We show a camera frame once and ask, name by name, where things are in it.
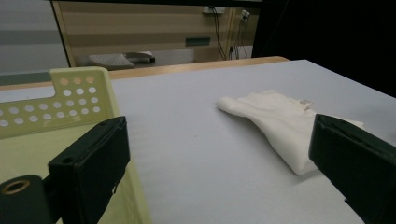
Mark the white cabinet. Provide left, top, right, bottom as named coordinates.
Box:
left=0, top=0, right=70, bottom=76

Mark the black hanging cable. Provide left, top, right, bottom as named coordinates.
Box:
left=209, top=7, right=228, bottom=61

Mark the pale yellow perforated plastic basket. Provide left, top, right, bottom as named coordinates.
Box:
left=0, top=65, right=153, bottom=224

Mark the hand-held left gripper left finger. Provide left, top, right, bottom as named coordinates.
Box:
left=48, top=115, right=131, bottom=224

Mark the grey office chair base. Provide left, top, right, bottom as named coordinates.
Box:
left=88, top=50, right=157, bottom=71

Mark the black metal frame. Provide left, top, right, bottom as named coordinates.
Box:
left=48, top=0, right=264, bottom=9

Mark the white cloth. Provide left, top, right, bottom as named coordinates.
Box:
left=216, top=90, right=365, bottom=176

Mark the light wooden desk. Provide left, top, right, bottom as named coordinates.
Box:
left=50, top=0, right=261, bottom=68

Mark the black curtain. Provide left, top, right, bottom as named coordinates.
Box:
left=251, top=0, right=396, bottom=98

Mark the white power strip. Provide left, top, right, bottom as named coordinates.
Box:
left=202, top=6, right=226, bottom=15

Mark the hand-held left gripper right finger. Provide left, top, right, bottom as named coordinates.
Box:
left=307, top=113, right=396, bottom=224

